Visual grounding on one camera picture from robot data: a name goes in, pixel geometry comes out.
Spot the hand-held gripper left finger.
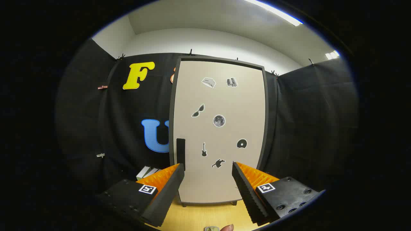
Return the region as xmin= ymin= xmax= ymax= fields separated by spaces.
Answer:
xmin=96 ymin=163 xmax=186 ymax=228

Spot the green book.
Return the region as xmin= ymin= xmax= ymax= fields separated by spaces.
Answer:
xmin=136 ymin=166 xmax=151 ymax=181

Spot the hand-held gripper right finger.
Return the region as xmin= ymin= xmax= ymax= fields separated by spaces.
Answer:
xmin=231 ymin=161 xmax=326 ymax=225

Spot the black backdrop cloth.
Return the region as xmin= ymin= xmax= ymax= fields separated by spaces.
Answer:
xmin=55 ymin=38 xmax=358 ymax=206

